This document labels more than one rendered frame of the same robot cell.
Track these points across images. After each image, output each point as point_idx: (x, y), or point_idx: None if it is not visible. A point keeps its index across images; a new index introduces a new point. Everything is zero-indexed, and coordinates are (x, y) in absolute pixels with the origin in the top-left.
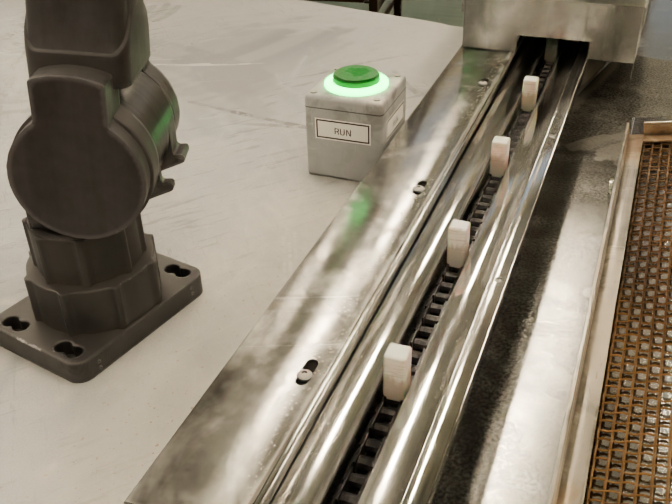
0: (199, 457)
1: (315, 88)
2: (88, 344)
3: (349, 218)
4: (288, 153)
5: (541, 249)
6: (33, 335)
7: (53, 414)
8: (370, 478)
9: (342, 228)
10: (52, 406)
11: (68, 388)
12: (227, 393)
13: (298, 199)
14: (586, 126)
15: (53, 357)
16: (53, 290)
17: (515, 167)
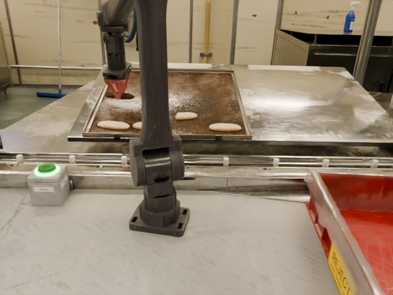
0: (213, 172)
1: (51, 177)
2: (181, 209)
3: (120, 173)
4: (41, 215)
5: (104, 164)
6: (182, 220)
7: (201, 214)
8: (201, 163)
9: (126, 173)
10: (199, 215)
11: (192, 215)
12: (195, 174)
13: (81, 204)
14: (24, 162)
15: (188, 213)
16: (178, 203)
17: (76, 160)
